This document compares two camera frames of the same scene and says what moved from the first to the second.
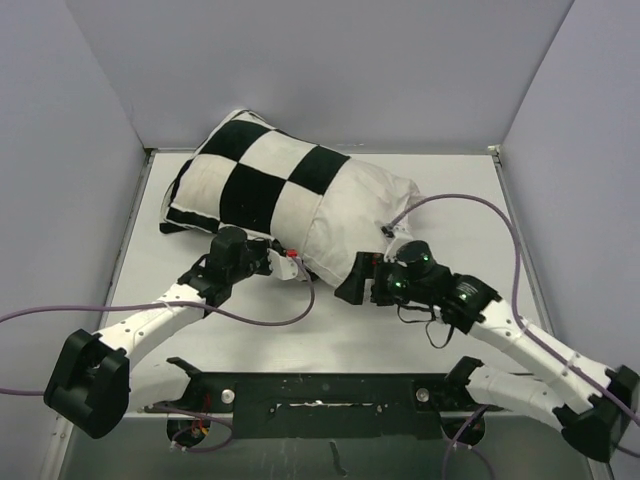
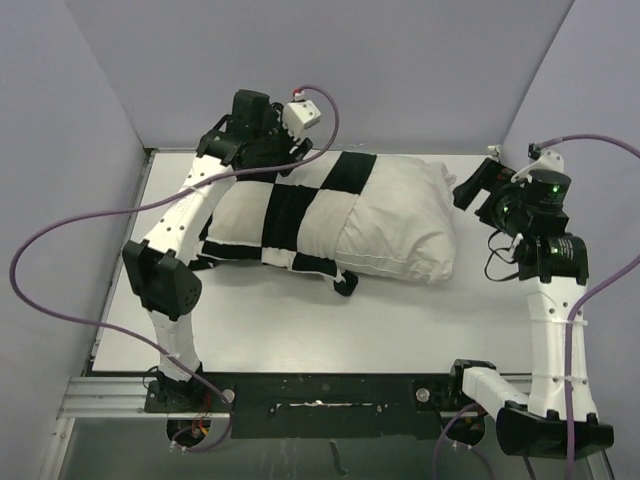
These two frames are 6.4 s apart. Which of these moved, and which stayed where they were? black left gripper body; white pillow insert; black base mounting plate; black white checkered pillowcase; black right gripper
Moved: black left gripper body; white pillow insert; black right gripper
Stayed: black base mounting plate; black white checkered pillowcase
